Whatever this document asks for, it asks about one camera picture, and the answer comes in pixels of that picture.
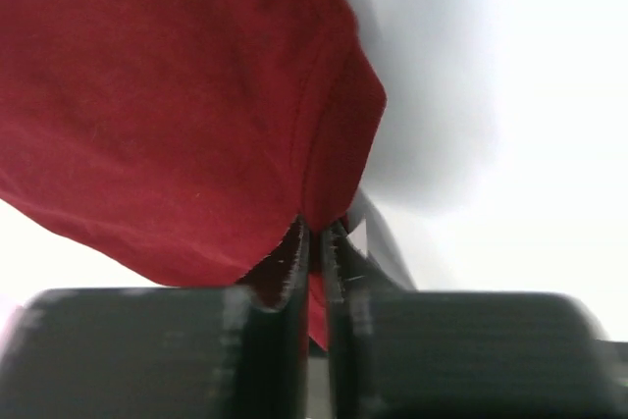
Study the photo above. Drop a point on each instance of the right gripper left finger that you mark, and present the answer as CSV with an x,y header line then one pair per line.
x,y
228,352

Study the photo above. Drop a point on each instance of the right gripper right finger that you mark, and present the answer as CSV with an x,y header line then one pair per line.
x,y
398,353

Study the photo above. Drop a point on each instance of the dark red t shirt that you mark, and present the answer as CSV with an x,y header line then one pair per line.
x,y
182,138

